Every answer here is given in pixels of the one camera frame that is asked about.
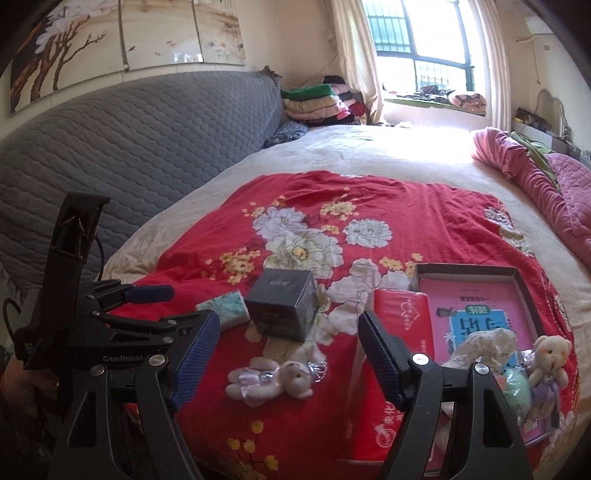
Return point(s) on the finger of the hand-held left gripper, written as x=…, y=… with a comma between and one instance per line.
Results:
x=152, y=293
x=152, y=327

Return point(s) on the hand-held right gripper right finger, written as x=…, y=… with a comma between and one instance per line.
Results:
x=378, y=355

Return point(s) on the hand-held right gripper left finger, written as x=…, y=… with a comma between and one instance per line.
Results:
x=198, y=355

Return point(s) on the red tissue pack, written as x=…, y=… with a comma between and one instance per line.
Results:
x=401, y=314

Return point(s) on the cream bear with silver crown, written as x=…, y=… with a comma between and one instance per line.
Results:
x=286, y=381

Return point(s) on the shallow pink printed box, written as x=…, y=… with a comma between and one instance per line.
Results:
x=461, y=295

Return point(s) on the green sponge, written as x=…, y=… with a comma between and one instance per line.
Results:
x=515, y=387

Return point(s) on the cream bear with purple bow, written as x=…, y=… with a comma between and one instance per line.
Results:
x=549, y=364

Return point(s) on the person's left hand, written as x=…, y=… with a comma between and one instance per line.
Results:
x=21, y=387

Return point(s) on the green tissue pack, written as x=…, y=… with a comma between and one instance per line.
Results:
x=224, y=311

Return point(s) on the dark glossy square box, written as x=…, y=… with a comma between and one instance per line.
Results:
x=281, y=309

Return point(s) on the grey quilted headboard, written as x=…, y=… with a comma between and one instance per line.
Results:
x=138, y=152

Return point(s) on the red floral blanket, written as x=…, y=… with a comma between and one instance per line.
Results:
x=277, y=194

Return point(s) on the beige bed sheet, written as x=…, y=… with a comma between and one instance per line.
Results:
x=392, y=147

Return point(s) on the dark patterned pillow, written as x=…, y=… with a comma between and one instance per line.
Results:
x=286, y=134

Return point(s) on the pink quilt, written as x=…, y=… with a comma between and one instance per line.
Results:
x=568, y=194

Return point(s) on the stack of folded clothes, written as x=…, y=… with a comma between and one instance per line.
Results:
x=318, y=104

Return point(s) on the green windowsill mat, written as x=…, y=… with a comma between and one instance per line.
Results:
x=415, y=105

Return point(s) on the green striped cloth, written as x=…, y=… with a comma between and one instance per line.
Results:
x=538, y=152

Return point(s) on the dark clothes pile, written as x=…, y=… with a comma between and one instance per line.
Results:
x=427, y=91

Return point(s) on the floral cushion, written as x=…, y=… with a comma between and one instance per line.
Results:
x=468, y=101

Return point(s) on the dark printed box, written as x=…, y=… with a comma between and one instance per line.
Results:
x=531, y=120

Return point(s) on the cream curtain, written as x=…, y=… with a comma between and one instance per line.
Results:
x=358, y=60
x=491, y=64

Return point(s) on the barred window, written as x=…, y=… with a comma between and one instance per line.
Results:
x=429, y=41

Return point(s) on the white air conditioner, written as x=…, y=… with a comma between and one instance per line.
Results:
x=539, y=25

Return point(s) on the floral wall painting panel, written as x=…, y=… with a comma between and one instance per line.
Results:
x=69, y=55
x=159, y=32
x=219, y=27

